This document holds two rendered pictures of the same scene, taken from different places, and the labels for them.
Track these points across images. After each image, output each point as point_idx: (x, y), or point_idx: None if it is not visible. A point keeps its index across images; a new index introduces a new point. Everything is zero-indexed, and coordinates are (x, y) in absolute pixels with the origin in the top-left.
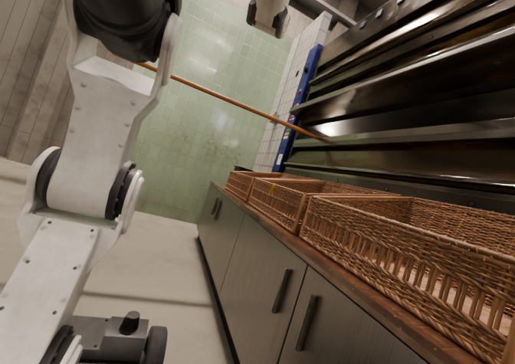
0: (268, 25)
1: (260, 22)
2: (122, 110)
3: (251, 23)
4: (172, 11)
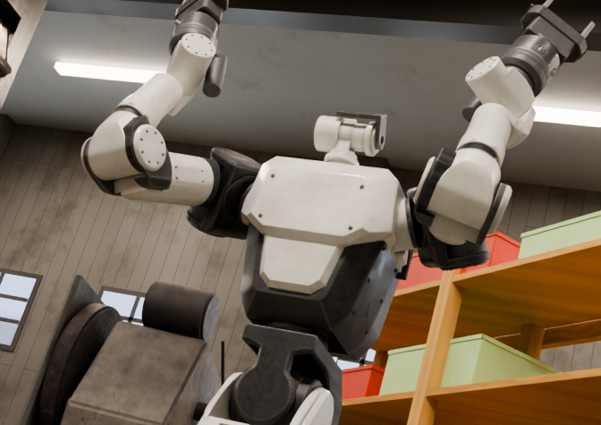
0: (127, 197)
1: (137, 193)
2: None
3: (141, 182)
4: (249, 343)
